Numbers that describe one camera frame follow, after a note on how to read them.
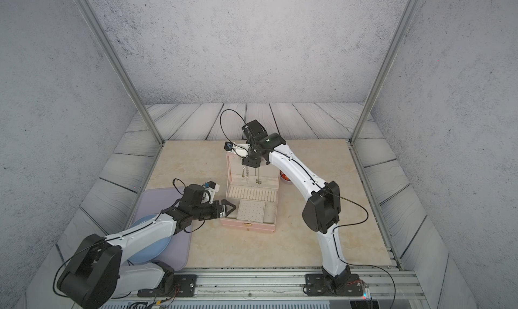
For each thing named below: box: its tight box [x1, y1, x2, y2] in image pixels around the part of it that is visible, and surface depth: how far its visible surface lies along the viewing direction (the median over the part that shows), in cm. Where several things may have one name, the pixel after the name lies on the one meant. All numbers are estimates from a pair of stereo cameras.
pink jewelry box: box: [219, 151, 280, 233], surface depth 91 cm
